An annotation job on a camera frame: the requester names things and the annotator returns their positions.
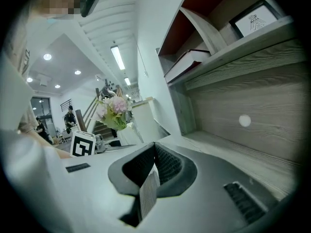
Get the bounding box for person's beige shirt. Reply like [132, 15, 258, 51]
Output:
[1, 7, 41, 133]

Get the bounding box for dark glass door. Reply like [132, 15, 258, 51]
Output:
[30, 96, 53, 132]

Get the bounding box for thick white book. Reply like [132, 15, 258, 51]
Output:
[163, 49, 211, 84]

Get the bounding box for grey wooden shelf unit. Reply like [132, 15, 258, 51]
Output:
[155, 0, 309, 164]

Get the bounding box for long ceiling tube light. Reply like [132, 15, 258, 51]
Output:
[110, 45, 126, 71]

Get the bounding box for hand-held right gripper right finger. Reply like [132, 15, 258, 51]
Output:
[154, 141, 198, 199]

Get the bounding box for white counter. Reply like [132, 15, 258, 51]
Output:
[130, 98, 172, 144]

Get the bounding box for ceiling air vent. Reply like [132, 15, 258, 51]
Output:
[35, 73, 52, 86]

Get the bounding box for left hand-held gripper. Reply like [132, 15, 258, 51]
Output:
[69, 130, 137, 158]

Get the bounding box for white flower vase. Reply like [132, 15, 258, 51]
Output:
[117, 122, 144, 146]

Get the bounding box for pink and white flowers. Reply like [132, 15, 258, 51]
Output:
[95, 95, 134, 132]

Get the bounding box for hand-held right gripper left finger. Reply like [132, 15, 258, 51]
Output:
[107, 141, 156, 196]

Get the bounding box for black framed picture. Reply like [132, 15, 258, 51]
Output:
[228, 0, 283, 39]

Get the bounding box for wooden staircase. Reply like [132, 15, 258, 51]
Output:
[75, 85, 123, 142]

